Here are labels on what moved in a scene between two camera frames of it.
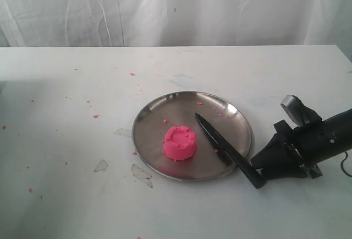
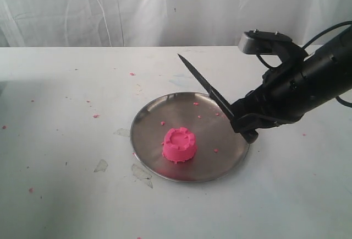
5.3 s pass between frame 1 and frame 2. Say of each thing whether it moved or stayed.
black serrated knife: moved
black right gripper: moved
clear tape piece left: stayed
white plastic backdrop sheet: stayed
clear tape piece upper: stayed
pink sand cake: stayed
